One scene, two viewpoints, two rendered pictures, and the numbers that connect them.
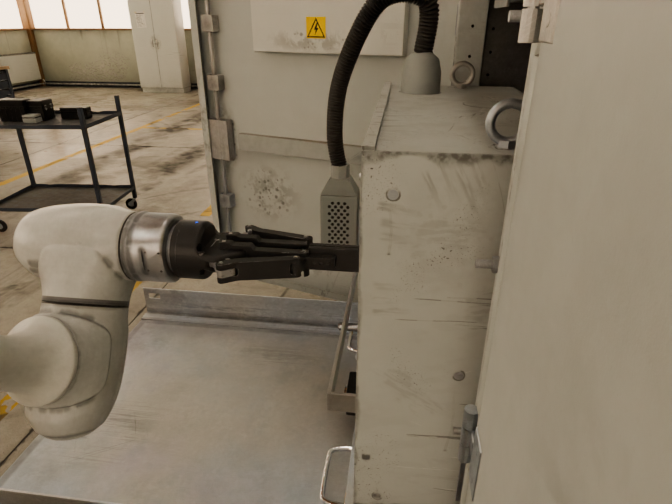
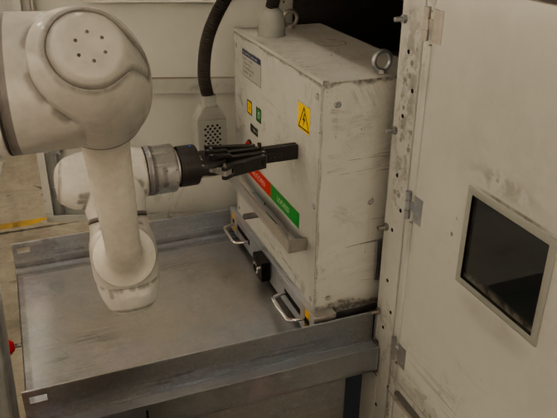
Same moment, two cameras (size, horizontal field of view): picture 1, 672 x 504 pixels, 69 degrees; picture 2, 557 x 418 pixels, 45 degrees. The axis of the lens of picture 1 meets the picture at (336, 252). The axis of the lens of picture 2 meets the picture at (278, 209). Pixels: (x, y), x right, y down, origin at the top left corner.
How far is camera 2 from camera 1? 0.80 m
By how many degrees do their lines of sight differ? 26
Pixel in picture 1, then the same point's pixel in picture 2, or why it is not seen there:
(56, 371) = (148, 255)
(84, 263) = not seen: hidden behind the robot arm
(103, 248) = (138, 173)
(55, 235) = not seen: hidden behind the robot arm
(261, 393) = (182, 292)
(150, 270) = (170, 183)
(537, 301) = (452, 123)
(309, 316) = (177, 233)
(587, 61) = (461, 55)
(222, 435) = (178, 323)
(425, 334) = (353, 180)
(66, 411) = (147, 286)
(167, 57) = not seen: outside the picture
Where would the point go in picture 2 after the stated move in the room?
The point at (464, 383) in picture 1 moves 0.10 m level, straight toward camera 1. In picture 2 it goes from (373, 205) to (390, 229)
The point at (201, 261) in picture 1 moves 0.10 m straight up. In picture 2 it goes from (204, 169) to (202, 116)
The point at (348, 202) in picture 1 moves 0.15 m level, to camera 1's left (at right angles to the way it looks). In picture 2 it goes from (220, 123) to (159, 133)
